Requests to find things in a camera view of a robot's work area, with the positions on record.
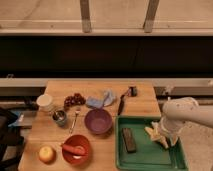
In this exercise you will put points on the silver fork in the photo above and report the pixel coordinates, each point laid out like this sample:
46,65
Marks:
77,111

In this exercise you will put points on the white cup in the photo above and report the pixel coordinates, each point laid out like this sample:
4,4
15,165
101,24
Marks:
45,102

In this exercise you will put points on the wooden cutting board table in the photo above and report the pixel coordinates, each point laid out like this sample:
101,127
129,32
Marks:
45,132

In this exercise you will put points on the red bowl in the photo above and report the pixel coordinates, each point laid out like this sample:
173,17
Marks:
77,140

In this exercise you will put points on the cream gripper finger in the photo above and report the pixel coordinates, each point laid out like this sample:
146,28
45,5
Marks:
155,135
173,139

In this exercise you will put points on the small dark block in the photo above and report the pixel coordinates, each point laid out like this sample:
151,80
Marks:
133,91

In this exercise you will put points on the black handled knife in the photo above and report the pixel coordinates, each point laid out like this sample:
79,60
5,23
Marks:
121,104

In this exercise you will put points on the black bag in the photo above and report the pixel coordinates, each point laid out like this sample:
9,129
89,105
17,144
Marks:
8,137

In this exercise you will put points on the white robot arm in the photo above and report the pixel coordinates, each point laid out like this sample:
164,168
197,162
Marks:
175,113

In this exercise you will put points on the metal cup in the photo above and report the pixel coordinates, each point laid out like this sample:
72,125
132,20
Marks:
60,117

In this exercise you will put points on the yellow apple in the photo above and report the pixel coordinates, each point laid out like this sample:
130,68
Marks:
46,154

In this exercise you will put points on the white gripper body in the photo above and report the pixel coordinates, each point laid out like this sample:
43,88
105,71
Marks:
169,128

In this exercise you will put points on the light blue cloth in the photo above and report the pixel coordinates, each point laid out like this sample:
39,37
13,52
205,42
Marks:
108,98

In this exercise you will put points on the green tray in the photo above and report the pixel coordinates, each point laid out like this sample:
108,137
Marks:
149,156

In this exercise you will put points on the purple bowl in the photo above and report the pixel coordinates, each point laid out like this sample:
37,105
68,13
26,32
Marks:
98,121

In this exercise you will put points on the red grapes bunch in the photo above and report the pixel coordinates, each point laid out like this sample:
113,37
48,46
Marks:
73,100

